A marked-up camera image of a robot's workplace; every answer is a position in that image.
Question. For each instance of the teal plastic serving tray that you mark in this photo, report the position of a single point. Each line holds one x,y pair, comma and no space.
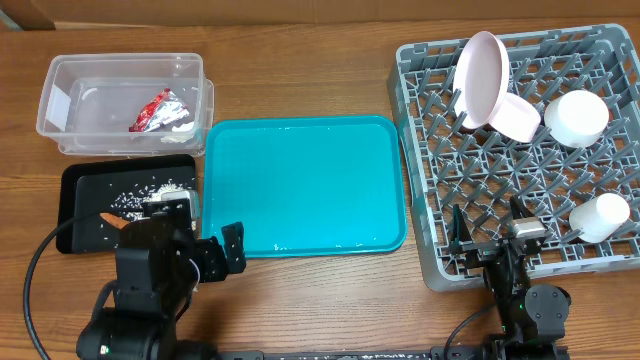
302,187

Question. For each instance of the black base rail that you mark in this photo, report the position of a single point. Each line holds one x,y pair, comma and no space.
435,353

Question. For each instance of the small white cup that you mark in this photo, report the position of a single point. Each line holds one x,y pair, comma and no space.
600,217

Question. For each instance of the white rice pile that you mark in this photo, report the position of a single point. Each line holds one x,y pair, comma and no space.
140,194

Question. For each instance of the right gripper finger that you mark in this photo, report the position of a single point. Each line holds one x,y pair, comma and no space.
518,210
460,234

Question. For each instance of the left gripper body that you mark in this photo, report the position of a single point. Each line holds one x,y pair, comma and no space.
209,266

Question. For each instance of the black plastic tray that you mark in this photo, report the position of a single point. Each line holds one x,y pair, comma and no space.
88,189

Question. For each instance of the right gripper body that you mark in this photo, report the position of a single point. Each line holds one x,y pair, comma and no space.
484,252

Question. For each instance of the orange carrot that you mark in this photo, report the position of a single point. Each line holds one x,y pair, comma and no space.
114,220

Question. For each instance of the pink plate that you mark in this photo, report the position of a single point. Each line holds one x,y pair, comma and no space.
481,76

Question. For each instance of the clear plastic bin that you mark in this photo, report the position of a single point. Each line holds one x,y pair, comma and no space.
89,102

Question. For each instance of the grey dishwasher rack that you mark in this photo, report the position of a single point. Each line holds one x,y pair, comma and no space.
480,170

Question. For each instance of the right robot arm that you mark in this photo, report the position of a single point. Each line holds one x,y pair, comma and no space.
532,316

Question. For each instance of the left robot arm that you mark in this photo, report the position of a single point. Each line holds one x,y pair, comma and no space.
159,264

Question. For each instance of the large white bowl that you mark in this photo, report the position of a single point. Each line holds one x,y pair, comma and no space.
577,119

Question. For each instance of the red foil snack wrapper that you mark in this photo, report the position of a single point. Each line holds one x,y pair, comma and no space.
164,109

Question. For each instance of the cardboard box wall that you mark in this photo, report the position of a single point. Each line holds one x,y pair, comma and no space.
49,14

